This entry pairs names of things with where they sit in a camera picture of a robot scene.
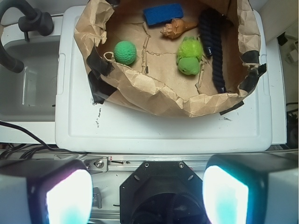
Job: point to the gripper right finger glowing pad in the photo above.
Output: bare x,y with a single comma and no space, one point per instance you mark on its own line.
252,189

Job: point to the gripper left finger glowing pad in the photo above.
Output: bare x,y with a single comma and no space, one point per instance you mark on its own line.
45,191

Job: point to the green dimpled ball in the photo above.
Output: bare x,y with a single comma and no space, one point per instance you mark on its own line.
125,52

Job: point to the white plastic cooler lid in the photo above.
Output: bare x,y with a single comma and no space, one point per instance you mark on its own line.
82,125

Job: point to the crumpled brown paper bag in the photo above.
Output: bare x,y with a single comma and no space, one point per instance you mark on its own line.
230,67

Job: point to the green fuzzy plush toy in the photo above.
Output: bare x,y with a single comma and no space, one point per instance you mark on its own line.
189,55

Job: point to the black faucet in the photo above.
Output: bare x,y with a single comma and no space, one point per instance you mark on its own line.
33,19

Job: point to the tan seashell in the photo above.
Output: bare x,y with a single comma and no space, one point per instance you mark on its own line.
177,27

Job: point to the blue sponge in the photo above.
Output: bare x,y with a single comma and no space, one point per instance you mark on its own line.
163,13

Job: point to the aluminium frame rail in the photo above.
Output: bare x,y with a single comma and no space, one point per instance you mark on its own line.
197,162

